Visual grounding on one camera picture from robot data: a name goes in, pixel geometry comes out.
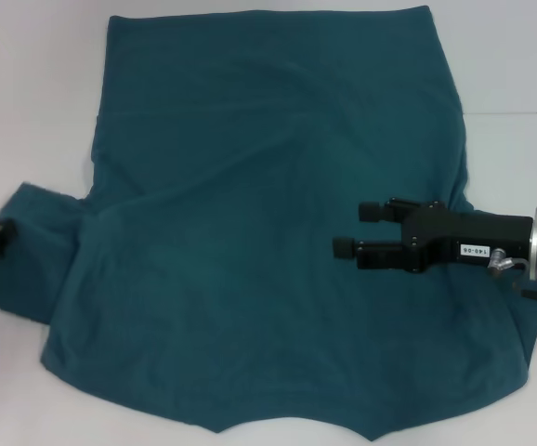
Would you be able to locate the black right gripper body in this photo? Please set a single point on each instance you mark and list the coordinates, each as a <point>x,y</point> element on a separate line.
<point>482,237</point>

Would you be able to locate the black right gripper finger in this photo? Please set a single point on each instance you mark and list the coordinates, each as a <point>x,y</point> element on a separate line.
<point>380,255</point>
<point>370,213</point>

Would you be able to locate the teal blue t-shirt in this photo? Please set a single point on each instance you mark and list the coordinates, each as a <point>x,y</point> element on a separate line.
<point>250,186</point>

